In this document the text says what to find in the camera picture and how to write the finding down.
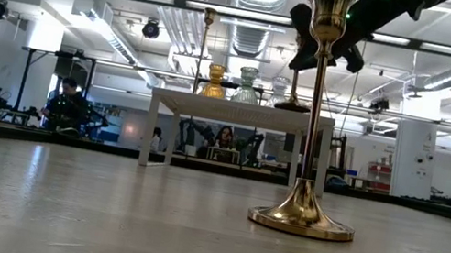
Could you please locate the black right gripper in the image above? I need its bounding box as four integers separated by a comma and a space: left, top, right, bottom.
280, 0, 412, 90

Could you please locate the brass candlestick holder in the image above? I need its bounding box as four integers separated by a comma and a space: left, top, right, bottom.
272, 64, 319, 116
189, 5, 219, 97
244, 0, 397, 247

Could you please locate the clear glass candle holder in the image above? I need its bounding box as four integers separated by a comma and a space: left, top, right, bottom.
263, 74, 292, 111

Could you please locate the grey-green glass candle holder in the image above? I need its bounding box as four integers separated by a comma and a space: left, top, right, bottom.
229, 63, 266, 107

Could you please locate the amber glass candle holder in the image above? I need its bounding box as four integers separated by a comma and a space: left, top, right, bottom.
199, 61, 230, 101

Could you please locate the white perforated metal shelf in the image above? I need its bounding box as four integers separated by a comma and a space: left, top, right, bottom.
137, 84, 337, 200

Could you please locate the red storage shelf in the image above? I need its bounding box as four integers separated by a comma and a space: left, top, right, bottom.
364, 159, 395, 193

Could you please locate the black background rig frame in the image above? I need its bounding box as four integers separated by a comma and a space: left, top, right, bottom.
12, 44, 99, 125

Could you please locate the black aluminium table frame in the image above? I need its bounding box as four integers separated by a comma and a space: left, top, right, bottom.
0, 122, 451, 225

